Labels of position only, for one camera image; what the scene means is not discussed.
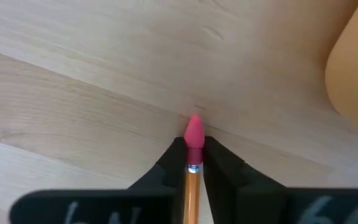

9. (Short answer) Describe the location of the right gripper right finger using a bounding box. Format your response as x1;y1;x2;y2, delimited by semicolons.
202;136;358;224

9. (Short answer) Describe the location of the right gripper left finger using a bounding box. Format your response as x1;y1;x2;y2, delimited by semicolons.
9;136;188;224

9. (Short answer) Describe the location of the orange pencil pink eraser cap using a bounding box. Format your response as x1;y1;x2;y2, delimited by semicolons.
183;113;205;224

